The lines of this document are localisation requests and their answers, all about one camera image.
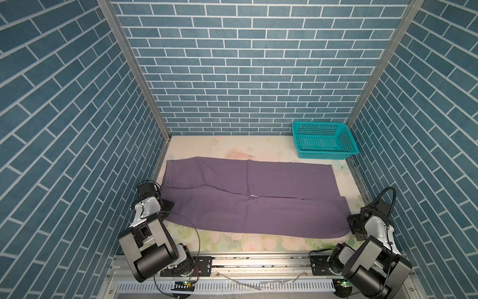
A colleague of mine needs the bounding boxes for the purple trousers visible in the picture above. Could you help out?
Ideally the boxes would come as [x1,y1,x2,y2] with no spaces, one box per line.
[161,157,351,239]

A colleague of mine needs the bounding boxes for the teal plastic basket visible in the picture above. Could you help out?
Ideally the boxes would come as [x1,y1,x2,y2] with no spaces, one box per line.
[292,122,359,160]

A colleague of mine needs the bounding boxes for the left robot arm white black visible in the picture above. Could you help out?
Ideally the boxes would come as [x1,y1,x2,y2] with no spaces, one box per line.
[118,196,195,283]

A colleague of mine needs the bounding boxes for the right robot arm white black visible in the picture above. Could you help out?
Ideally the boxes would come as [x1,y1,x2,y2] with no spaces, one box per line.
[327,207,412,299]

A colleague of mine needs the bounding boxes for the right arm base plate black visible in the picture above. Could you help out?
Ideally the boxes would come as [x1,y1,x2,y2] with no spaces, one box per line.
[310,255,335,276]

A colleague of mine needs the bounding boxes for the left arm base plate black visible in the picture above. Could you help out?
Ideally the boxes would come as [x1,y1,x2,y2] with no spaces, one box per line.
[159,256,213,278]

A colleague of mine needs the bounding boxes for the aluminium front rail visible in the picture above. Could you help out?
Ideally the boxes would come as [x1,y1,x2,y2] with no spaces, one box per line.
[106,252,415,281]

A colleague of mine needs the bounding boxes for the white slotted cable duct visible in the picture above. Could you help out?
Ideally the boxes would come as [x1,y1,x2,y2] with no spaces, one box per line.
[117,279,336,295]

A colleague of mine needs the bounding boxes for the left corner aluminium post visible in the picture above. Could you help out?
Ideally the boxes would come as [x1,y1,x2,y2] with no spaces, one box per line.
[97,0,171,143]

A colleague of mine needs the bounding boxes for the corner aluminium post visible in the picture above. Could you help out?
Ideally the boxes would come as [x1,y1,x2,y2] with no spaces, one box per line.
[346,0,424,129]
[97,0,171,143]

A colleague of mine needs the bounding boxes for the right corner aluminium post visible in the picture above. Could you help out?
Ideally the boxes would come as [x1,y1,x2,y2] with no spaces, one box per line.
[346,0,424,129]

